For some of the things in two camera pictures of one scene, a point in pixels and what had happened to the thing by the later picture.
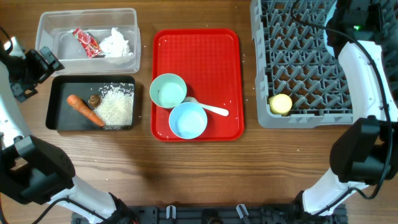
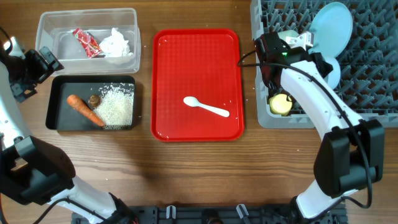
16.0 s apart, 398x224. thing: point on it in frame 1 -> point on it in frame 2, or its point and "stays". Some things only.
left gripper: (45, 70) stays
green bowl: (168, 90) -> (286, 33)
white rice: (115, 111) stays
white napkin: (115, 45) stays
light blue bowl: (188, 120) -> (333, 78)
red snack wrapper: (91, 45) stays
